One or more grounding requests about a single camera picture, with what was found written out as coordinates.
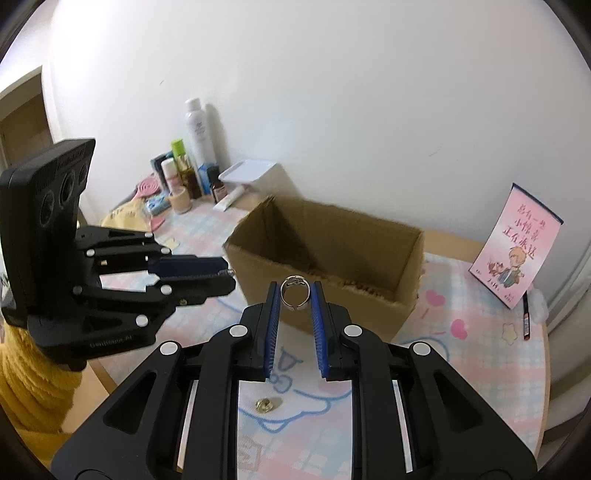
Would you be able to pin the yellow oil bottle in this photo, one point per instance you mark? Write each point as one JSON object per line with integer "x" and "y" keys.
{"x": 189, "y": 177}

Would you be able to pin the pastel plaid cartoon desk mat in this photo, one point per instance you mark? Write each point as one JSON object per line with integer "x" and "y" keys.
{"x": 461, "y": 369}

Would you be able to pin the pink desk calendar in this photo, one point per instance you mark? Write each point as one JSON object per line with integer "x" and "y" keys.
{"x": 512, "y": 249}

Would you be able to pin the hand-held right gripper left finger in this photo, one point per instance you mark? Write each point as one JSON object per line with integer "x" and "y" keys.
{"x": 272, "y": 323}

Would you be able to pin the pink round coaster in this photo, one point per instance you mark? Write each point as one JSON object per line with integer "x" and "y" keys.
{"x": 147, "y": 188}

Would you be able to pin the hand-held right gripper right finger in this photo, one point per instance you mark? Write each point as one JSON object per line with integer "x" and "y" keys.
{"x": 318, "y": 323}

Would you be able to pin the blue label bottle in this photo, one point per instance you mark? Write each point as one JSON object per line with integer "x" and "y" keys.
{"x": 204, "y": 177}

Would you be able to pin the black cosmetic bottle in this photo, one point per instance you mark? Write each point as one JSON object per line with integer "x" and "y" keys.
{"x": 158, "y": 166}

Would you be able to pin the wooden door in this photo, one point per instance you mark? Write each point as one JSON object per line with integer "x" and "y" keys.
{"x": 23, "y": 120}

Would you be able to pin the beige jar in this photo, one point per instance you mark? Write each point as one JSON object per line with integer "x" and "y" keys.
{"x": 178, "y": 201}

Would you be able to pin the yellow tissue packet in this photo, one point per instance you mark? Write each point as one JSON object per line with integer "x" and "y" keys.
{"x": 124, "y": 214}

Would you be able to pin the white pink bottle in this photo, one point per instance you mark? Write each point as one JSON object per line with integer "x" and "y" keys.
{"x": 171, "y": 177}

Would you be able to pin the green cap bottle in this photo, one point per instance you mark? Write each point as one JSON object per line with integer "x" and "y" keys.
{"x": 178, "y": 147}

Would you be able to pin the white plastic container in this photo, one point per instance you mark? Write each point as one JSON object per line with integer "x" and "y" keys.
{"x": 251, "y": 175}

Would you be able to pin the brown cardboard box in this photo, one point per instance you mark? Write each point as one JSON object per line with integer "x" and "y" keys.
{"x": 360, "y": 244}

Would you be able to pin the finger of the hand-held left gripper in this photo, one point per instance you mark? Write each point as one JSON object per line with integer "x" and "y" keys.
{"x": 207, "y": 288}
{"x": 194, "y": 264}

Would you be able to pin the dark brown glass bottle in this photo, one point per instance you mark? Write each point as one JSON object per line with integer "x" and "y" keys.
{"x": 217, "y": 187}

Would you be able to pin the person's left forearm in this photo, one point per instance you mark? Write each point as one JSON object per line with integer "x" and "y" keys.
{"x": 32, "y": 392}

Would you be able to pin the tall white spray bottle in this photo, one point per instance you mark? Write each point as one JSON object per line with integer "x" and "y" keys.
{"x": 199, "y": 134}

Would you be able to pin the teal small box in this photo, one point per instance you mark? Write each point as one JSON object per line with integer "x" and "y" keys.
{"x": 159, "y": 204}

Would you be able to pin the red black pen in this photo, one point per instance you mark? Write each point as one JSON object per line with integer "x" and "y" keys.
{"x": 526, "y": 318}

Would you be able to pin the white cosmetic tube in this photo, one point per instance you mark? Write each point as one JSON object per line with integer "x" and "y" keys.
{"x": 230, "y": 198}

